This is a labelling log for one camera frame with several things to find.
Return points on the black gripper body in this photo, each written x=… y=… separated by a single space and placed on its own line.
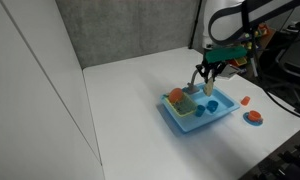
x=211 y=66

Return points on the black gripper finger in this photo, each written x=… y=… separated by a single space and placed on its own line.
x=202 y=74
x=216 y=75

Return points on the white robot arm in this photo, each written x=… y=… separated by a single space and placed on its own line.
x=230 y=23

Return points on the grey toy faucet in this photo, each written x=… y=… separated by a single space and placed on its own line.
x=191 y=88

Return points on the blue toy mug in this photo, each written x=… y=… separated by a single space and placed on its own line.
x=212 y=106

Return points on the orange toy plate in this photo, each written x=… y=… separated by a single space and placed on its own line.
x=176 y=95

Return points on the blue toy tumbler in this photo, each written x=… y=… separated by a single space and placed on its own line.
x=200 y=111

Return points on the yellow toy dish rack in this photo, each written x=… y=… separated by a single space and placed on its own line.
x=185 y=108

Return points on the small orange toy cup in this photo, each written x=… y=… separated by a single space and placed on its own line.
x=245 y=100

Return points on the light blue toy sink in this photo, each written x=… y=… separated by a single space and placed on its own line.
x=203 y=121

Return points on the orange toy mug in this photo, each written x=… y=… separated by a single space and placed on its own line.
x=254 y=115

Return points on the blue toy saucer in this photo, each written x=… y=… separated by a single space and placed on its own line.
x=253 y=123

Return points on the toy shelf with bins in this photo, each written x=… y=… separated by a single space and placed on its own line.
x=261 y=30

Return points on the grey metal mounting plate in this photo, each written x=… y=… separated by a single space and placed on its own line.
x=230 y=71

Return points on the black tripod pole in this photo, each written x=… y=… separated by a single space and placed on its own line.
x=195 y=23

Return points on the black office chair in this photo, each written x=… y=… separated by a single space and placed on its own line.
x=293 y=60

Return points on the green wrist camera housing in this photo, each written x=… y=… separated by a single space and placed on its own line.
x=225 y=54

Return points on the black camera stand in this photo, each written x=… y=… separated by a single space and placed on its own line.
x=283 y=156

